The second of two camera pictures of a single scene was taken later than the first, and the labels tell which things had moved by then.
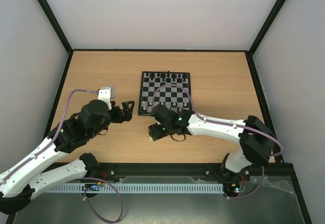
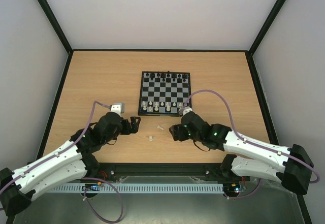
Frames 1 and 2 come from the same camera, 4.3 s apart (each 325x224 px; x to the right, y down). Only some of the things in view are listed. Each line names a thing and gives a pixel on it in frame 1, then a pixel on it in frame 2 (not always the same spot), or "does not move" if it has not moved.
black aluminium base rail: x=214 y=170 does not move
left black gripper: x=120 y=118 -> x=134 y=126
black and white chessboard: x=170 y=89 does not move
